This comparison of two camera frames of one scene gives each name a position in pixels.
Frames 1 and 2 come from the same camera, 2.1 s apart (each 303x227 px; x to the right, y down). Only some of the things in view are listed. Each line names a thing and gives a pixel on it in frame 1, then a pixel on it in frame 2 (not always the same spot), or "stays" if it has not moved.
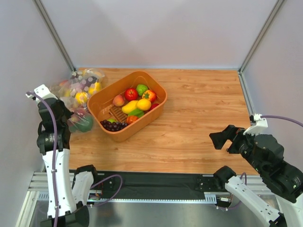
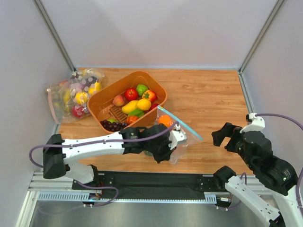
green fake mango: x=136 y=113 stays
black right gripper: x=233 y=139 stays
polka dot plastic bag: x=85 y=82 stays
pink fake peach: x=118 y=100 stays
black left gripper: x=68 y=116 -> x=163 y=151
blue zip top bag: x=82 y=120 -> x=164 y=117
